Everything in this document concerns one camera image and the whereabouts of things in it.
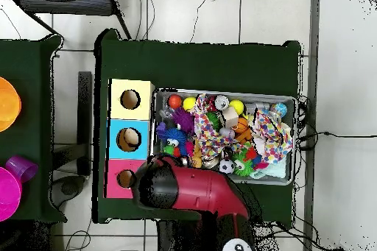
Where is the small soccer ball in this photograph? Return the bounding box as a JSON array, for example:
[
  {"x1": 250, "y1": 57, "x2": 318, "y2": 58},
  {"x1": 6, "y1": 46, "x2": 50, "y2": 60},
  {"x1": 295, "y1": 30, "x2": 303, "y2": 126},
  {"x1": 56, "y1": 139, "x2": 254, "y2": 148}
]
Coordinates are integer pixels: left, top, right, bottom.
[{"x1": 218, "y1": 158, "x2": 236, "y2": 174}]

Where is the magenta plastic bowl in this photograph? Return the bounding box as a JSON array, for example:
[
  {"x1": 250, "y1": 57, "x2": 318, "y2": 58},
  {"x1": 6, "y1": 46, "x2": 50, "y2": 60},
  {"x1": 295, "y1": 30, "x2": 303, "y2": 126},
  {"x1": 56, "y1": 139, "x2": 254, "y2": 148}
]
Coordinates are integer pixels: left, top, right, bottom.
[{"x1": 0, "y1": 166, "x2": 23, "y2": 222}]

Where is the silver topped drink can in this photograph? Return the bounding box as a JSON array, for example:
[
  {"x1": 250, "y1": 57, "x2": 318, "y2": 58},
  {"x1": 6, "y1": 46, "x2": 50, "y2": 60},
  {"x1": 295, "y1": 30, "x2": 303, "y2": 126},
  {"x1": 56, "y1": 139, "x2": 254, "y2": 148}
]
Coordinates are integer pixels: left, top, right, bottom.
[{"x1": 214, "y1": 94, "x2": 230, "y2": 111}]

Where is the wide polka dot cloth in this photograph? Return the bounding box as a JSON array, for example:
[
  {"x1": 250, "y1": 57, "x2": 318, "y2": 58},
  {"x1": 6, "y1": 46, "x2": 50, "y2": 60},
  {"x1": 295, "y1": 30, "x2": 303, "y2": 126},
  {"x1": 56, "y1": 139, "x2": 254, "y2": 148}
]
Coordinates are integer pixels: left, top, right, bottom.
[{"x1": 252, "y1": 109, "x2": 295, "y2": 166}]

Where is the orange plastic bowl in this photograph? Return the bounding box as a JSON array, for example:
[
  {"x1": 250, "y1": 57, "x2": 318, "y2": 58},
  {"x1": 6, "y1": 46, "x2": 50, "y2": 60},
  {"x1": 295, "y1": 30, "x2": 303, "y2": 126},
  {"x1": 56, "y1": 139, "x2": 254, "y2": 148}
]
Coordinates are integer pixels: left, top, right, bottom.
[{"x1": 0, "y1": 76, "x2": 22, "y2": 133}]

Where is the orange ball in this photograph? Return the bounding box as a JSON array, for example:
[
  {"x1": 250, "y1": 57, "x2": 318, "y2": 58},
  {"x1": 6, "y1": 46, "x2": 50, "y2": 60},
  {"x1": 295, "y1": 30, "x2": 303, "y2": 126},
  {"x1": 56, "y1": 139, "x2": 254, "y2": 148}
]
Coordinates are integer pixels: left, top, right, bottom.
[{"x1": 167, "y1": 93, "x2": 183, "y2": 110}]

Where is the yellow ball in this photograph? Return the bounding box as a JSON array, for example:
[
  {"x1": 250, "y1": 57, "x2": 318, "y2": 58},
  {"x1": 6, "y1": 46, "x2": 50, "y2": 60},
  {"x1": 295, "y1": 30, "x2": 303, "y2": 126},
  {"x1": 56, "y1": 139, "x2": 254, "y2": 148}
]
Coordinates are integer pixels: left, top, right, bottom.
[
  {"x1": 228, "y1": 99, "x2": 245, "y2": 116},
  {"x1": 182, "y1": 96, "x2": 197, "y2": 113}
]

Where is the shallow mesh bin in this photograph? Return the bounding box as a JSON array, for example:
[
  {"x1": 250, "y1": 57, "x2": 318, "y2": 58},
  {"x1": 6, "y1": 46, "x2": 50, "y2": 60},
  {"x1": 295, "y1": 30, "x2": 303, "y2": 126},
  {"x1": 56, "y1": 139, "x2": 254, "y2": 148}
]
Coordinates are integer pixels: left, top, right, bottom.
[{"x1": 149, "y1": 88, "x2": 297, "y2": 186}]

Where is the purple spiky rubber ball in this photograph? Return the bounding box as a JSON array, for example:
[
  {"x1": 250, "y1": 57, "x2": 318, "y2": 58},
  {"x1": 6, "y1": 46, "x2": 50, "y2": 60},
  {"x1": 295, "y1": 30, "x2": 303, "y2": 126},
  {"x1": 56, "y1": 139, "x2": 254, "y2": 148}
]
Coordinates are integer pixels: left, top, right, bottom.
[{"x1": 171, "y1": 107, "x2": 196, "y2": 134}]

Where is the small orange basketball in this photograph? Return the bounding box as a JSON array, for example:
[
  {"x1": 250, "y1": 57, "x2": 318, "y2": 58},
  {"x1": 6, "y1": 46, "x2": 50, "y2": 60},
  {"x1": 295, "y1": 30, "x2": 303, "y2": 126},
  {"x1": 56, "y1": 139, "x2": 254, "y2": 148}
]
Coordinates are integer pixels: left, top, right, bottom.
[{"x1": 233, "y1": 117, "x2": 250, "y2": 134}]

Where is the wooden box with three holes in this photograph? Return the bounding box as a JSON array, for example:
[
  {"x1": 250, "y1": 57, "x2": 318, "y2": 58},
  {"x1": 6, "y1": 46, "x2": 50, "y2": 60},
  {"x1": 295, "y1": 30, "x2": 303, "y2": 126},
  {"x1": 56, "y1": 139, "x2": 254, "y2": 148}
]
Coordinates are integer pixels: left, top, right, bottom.
[{"x1": 103, "y1": 78, "x2": 156, "y2": 199}]

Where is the dark office chair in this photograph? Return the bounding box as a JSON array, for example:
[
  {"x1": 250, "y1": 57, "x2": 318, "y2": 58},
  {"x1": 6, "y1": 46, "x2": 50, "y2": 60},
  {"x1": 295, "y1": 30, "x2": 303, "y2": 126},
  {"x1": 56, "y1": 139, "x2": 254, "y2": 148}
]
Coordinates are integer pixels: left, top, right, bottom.
[{"x1": 17, "y1": 0, "x2": 132, "y2": 40}]

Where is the black power cable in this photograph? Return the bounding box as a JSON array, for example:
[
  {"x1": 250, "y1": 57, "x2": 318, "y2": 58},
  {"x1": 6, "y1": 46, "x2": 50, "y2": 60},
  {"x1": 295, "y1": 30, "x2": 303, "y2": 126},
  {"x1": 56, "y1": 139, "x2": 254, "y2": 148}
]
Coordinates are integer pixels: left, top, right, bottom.
[{"x1": 297, "y1": 130, "x2": 377, "y2": 146}]

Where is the dark green table cloth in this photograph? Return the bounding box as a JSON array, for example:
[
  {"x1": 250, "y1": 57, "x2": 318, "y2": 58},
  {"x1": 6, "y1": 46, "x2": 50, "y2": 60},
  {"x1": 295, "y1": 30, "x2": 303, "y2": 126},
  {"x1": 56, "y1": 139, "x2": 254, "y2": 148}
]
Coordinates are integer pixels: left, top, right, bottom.
[{"x1": 93, "y1": 28, "x2": 302, "y2": 228}]

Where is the purple plastic cup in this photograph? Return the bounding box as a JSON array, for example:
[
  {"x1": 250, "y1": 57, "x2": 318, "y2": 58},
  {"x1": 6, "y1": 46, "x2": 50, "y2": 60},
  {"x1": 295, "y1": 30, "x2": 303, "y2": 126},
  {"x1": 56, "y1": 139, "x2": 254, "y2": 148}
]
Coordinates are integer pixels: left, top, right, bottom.
[{"x1": 4, "y1": 155, "x2": 39, "y2": 183}]

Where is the green side table cloth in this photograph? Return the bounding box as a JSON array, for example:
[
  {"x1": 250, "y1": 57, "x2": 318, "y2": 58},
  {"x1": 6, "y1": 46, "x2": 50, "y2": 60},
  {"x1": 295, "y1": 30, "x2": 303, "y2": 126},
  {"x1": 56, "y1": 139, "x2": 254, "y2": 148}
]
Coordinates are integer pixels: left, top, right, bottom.
[{"x1": 0, "y1": 34, "x2": 67, "y2": 224}]

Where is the long polka dot cloth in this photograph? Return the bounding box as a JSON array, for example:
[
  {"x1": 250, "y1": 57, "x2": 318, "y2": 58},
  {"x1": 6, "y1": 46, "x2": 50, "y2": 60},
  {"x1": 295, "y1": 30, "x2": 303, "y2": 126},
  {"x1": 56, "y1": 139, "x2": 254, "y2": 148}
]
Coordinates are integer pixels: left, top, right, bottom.
[{"x1": 191, "y1": 93, "x2": 251, "y2": 160}]

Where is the plain wooden block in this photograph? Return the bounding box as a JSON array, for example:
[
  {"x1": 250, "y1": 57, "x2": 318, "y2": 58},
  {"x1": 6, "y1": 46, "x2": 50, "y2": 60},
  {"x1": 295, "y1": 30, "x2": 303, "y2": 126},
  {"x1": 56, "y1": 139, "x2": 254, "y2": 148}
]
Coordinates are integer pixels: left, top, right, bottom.
[{"x1": 221, "y1": 105, "x2": 239, "y2": 129}]

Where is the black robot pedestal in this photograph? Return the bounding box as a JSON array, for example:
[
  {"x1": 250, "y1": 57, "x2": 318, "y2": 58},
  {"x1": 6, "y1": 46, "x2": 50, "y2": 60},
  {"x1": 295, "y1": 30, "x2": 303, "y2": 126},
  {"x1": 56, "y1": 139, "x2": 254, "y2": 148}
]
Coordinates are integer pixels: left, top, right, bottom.
[{"x1": 155, "y1": 219, "x2": 207, "y2": 251}]

